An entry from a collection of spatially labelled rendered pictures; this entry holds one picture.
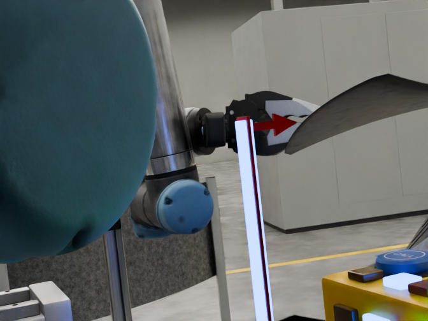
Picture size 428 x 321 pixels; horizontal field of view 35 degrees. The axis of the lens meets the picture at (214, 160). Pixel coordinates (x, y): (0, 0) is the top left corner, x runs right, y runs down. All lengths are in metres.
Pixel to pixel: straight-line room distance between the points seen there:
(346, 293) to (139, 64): 0.25
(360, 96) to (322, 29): 6.40
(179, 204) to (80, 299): 1.59
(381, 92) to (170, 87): 0.32
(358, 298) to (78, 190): 0.26
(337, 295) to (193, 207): 0.46
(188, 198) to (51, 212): 0.68
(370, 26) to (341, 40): 0.35
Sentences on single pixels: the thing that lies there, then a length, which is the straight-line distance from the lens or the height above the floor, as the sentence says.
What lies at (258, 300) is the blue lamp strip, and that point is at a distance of 0.73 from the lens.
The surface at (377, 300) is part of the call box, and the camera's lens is 0.45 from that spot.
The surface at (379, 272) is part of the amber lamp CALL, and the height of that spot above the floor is 1.08.
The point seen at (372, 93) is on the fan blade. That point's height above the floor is 1.20.
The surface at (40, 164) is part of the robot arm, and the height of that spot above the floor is 1.18.
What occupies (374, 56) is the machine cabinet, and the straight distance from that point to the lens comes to 7.30.
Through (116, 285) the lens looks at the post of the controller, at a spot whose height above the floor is 0.93.
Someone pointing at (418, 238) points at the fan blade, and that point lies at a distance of 1.05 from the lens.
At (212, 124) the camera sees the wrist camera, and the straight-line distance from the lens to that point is 0.89.
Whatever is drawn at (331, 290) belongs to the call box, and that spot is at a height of 1.06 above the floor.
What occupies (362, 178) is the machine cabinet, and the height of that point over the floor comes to 0.47.
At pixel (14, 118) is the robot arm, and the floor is 1.20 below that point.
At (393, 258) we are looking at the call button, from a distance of 0.49.
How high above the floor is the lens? 1.19
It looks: 3 degrees down
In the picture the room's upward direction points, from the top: 6 degrees counter-clockwise
